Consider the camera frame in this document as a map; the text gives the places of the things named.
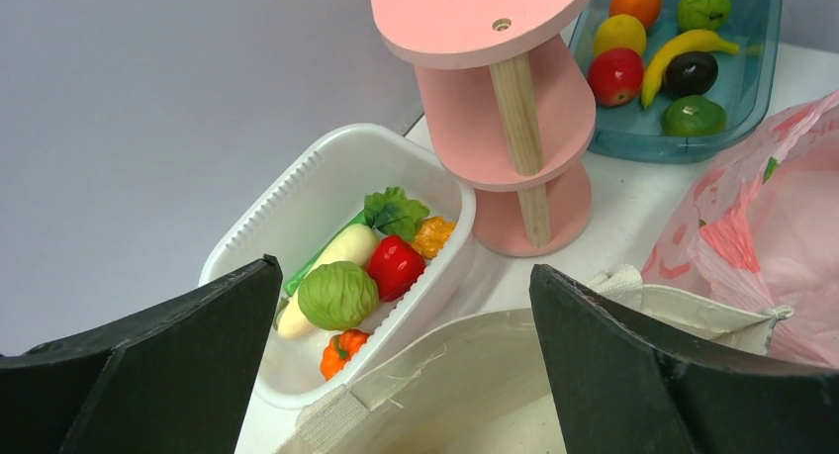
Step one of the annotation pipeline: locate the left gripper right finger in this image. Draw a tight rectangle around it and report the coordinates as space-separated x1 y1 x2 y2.
529 264 838 453

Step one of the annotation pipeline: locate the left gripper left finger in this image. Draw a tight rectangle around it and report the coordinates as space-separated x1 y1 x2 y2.
1 255 283 453

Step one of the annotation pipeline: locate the beige canvas tote bag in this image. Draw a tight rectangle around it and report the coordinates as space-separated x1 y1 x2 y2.
281 265 792 453

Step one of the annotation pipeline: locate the white radish with leaves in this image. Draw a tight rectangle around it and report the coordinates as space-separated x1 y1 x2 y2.
275 187 430 339

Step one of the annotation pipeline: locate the small green lime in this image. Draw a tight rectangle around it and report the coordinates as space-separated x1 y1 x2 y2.
660 95 727 136

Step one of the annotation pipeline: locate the pink three-tier shelf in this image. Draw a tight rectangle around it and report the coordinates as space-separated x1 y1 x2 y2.
371 0 596 257

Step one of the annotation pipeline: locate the small orange pumpkin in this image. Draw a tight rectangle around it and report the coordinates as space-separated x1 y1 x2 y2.
320 328 370 381

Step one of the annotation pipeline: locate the white plastic tub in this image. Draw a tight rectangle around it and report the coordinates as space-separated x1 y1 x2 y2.
199 124 476 410

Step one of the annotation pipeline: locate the red bell pepper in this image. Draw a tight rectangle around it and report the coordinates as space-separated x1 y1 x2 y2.
367 234 426 303

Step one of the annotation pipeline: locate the red apple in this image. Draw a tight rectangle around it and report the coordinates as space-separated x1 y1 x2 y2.
587 47 645 107

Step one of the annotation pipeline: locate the dark avocado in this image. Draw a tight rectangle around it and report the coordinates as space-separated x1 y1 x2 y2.
663 51 718 98

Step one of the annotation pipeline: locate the teal plastic tray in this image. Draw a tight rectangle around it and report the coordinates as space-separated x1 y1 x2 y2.
568 0 783 163

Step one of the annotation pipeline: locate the yellow lemon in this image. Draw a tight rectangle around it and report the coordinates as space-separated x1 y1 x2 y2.
593 14 647 57

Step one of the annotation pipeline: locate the yellow banana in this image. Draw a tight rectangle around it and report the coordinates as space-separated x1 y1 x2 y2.
639 30 740 109

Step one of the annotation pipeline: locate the orange fruit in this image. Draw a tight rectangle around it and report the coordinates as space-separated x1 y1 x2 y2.
608 0 663 30

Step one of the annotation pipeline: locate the green apple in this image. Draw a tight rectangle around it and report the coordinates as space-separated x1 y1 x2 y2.
677 0 732 32

